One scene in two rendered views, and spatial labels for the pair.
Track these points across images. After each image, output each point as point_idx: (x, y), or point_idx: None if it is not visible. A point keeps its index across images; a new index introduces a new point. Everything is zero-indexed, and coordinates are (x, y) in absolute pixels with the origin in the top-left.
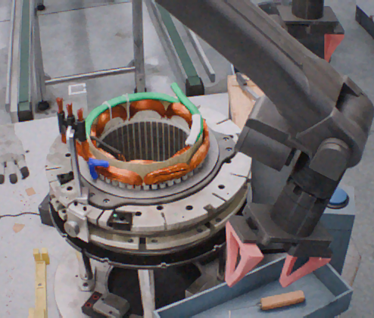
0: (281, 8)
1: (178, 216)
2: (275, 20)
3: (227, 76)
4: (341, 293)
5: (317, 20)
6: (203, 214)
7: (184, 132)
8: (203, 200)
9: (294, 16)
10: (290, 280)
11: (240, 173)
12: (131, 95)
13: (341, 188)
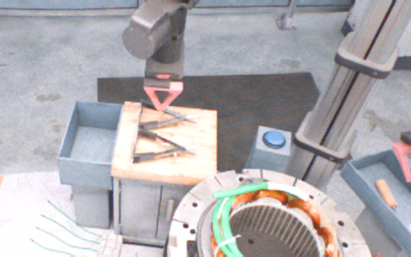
0: (155, 69)
1: (354, 232)
2: (159, 82)
3: (113, 169)
4: (380, 158)
5: (183, 51)
6: (347, 215)
7: (241, 211)
8: (330, 211)
9: (173, 63)
10: None
11: (291, 181)
12: (227, 235)
13: (268, 131)
